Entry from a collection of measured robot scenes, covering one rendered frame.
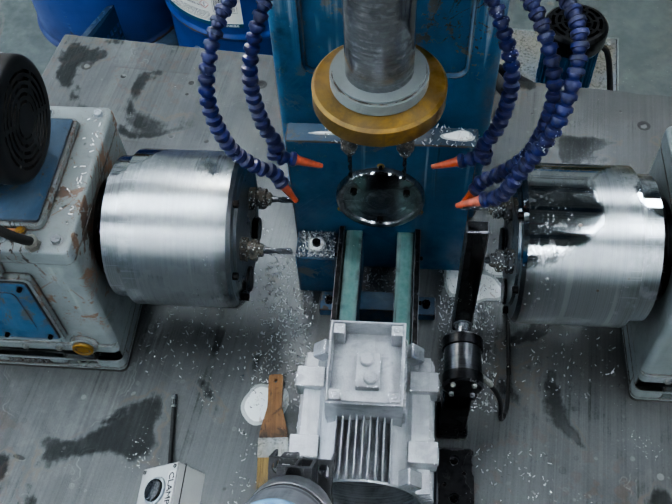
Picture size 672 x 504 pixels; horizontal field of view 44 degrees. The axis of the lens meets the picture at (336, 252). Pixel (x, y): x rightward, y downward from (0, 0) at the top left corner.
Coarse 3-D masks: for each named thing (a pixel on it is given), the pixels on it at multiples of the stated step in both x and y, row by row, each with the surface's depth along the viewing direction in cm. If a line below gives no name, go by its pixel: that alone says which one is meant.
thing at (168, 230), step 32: (128, 160) 130; (160, 160) 127; (192, 160) 127; (224, 160) 127; (128, 192) 124; (160, 192) 123; (192, 192) 123; (224, 192) 123; (256, 192) 134; (128, 224) 123; (160, 224) 122; (192, 224) 122; (224, 224) 122; (256, 224) 140; (128, 256) 124; (160, 256) 123; (192, 256) 123; (224, 256) 122; (256, 256) 128; (128, 288) 127; (160, 288) 127; (192, 288) 126; (224, 288) 125
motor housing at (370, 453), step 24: (312, 360) 119; (408, 384) 114; (312, 408) 114; (408, 408) 112; (432, 408) 115; (312, 432) 112; (336, 432) 108; (360, 432) 108; (384, 432) 107; (408, 432) 111; (432, 432) 114; (336, 456) 107; (360, 456) 106; (384, 456) 107; (336, 480) 105; (360, 480) 105; (384, 480) 105; (432, 480) 110
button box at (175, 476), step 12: (156, 468) 110; (168, 468) 108; (180, 468) 108; (192, 468) 109; (144, 480) 110; (168, 480) 107; (180, 480) 107; (192, 480) 109; (168, 492) 106; (180, 492) 106; (192, 492) 108
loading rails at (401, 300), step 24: (360, 240) 147; (408, 240) 147; (336, 264) 143; (360, 264) 144; (408, 264) 144; (336, 288) 140; (360, 288) 148; (408, 288) 141; (336, 312) 138; (360, 312) 148; (384, 312) 148; (408, 312) 138; (432, 312) 150; (408, 336) 136
